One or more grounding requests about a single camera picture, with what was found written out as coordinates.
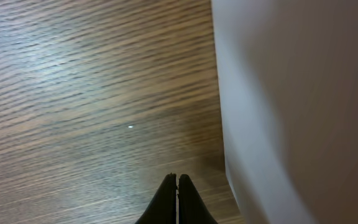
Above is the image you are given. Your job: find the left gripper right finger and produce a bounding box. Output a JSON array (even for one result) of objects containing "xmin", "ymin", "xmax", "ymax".
[{"xmin": 178, "ymin": 174, "xmax": 218, "ymax": 224}]

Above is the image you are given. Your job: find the pink white cardboard box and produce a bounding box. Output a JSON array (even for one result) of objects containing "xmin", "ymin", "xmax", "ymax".
[{"xmin": 211, "ymin": 0, "xmax": 358, "ymax": 223}]

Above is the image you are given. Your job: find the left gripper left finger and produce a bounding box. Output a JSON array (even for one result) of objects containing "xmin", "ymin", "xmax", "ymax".
[{"xmin": 135, "ymin": 174, "xmax": 177, "ymax": 224}]

